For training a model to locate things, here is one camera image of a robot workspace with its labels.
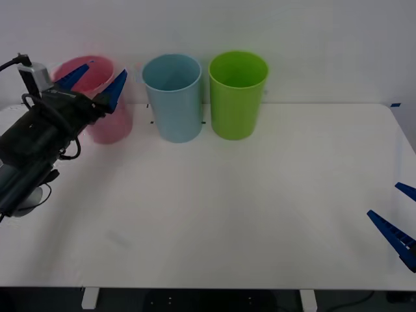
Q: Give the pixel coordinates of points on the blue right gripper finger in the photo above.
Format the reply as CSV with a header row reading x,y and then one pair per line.
x,y
409,191
396,237

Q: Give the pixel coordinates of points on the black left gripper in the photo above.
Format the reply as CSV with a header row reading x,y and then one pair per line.
x,y
76,107

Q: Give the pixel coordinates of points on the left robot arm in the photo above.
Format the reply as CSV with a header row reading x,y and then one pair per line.
x,y
29,139

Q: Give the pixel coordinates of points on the pink plastic bin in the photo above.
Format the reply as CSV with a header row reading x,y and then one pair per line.
x,y
110,130

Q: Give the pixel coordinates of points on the pale blue plastic bin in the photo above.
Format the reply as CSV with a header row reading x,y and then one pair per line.
x,y
175,110

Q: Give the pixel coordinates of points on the white table leg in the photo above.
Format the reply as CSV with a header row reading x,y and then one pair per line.
x,y
308,299
89,299

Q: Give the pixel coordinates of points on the green plastic bin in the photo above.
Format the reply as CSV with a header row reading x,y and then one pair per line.
x,y
234,110

